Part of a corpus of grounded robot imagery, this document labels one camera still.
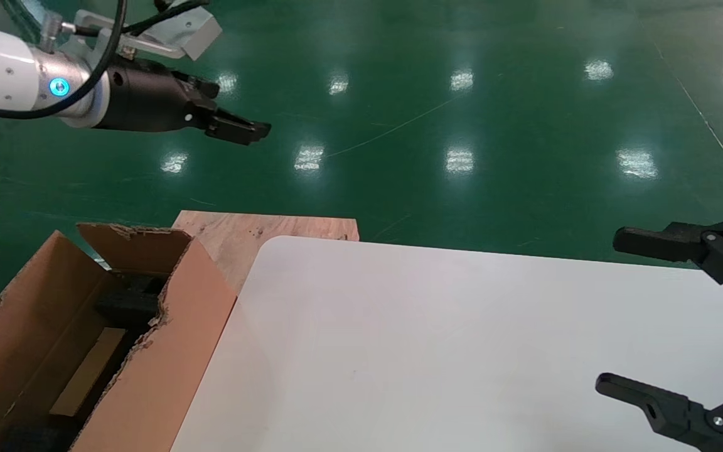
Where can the wooden plywood board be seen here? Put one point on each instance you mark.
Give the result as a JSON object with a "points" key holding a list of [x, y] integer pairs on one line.
{"points": [[230, 242]]}

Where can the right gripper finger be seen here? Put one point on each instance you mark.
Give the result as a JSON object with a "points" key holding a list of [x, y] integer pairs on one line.
{"points": [[669, 411], [650, 243]]}

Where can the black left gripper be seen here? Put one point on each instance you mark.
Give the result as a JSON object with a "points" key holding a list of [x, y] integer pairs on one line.
{"points": [[148, 103]]}

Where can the large open cardboard box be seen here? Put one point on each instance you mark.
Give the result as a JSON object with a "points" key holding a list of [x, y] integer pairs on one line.
{"points": [[167, 351]]}

